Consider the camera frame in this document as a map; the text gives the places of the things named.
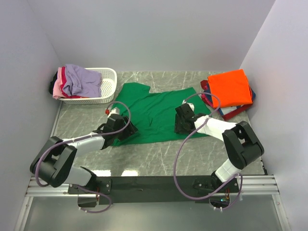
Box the green t shirt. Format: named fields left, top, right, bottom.
left=112, top=82, right=196, bottom=147

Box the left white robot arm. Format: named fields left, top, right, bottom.
left=30, top=114, right=138, bottom=193

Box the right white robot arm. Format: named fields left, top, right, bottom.
left=174, top=103, right=264, bottom=192

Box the white folded t shirt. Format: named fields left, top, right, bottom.
left=220, top=106, right=237, bottom=116

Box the white plastic laundry basket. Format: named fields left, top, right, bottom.
left=59, top=68, right=117, bottom=105

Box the lilac t shirt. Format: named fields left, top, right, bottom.
left=62, top=64, right=102, bottom=98

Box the orange folded t shirt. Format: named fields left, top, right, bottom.
left=207, top=69, right=253, bottom=108

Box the pink t shirt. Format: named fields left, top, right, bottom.
left=52, top=67, right=64, bottom=100

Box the magenta t shirt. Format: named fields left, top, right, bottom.
left=61, top=64, right=91, bottom=99

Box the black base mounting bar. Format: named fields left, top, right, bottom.
left=67, top=175, right=241, bottom=205

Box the black t shirt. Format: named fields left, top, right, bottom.
left=49, top=72, right=58, bottom=95

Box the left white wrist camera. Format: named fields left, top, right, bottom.
left=105, top=107, right=120, bottom=118

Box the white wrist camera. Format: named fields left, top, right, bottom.
left=105, top=107, right=120, bottom=118
left=182, top=100, right=195, bottom=111

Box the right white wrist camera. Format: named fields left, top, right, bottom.
left=182, top=100, right=195, bottom=111

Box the aluminium rail frame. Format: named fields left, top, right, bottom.
left=13, top=105, right=293, bottom=231

